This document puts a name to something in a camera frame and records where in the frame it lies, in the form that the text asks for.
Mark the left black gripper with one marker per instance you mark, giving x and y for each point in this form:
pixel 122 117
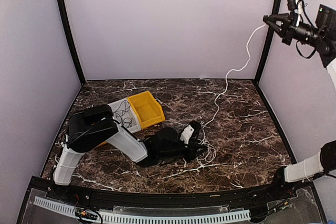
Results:
pixel 192 154

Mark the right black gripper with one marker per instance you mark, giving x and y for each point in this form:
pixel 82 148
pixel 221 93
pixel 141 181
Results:
pixel 286 18

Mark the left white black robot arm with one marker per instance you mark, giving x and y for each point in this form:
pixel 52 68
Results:
pixel 89 128

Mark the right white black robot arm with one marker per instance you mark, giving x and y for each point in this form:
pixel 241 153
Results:
pixel 321 37

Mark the yellow bin near back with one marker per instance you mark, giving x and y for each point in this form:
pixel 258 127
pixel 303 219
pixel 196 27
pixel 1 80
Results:
pixel 148 111

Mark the white plastic bin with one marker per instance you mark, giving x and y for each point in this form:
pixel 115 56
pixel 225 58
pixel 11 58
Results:
pixel 123 112

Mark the small circuit board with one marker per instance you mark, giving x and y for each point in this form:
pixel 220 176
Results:
pixel 83 213

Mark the right black frame post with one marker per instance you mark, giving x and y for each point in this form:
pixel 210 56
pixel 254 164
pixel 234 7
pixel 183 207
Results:
pixel 267 45

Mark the black frame post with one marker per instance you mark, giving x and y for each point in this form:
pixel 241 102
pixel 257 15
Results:
pixel 267 45
pixel 70 41

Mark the white slotted cable duct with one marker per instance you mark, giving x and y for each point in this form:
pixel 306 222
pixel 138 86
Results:
pixel 148 215

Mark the black front rail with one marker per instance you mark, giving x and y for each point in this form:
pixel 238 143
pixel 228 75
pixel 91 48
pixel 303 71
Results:
pixel 106 199

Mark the left black frame post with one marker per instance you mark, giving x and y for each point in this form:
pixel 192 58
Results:
pixel 70 41

